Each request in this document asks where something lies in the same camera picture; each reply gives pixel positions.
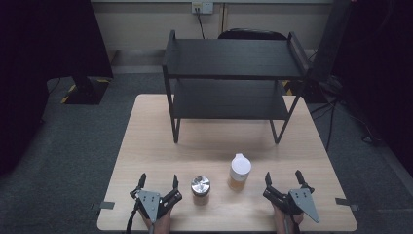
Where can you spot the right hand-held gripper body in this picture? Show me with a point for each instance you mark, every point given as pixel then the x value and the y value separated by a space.
pixel 302 200

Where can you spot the black upright stand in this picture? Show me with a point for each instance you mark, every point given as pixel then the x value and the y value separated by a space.
pixel 331 39

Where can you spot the white wall socket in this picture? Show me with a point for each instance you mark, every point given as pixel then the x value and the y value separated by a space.
pixel 202 7

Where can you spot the black curtain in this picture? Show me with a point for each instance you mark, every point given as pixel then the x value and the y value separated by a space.
pixel 42 65
pixel 383 71

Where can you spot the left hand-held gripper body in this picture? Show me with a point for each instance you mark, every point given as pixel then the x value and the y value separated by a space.
pixel 148 201

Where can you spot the black two-tier shelf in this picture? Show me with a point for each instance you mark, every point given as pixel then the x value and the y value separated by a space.
pixel 227 58

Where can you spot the grey tape strip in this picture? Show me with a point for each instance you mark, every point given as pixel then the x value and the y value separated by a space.
pixel 345 202
pixel 106 205

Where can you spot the black stand base yellow stripes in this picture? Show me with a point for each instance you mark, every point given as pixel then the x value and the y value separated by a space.
pixel 85 92
pixel 313 92

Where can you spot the glass jar with white lid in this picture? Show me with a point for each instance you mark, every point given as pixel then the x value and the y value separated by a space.
pixel 239 172

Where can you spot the person's left hand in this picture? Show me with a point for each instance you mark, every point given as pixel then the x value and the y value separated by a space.
pixel 161 222

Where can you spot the glass jar with metal lid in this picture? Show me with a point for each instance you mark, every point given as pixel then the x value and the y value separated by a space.
pixel 200 189

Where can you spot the person's right hand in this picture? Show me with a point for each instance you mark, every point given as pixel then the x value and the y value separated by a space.
pixel 280 221

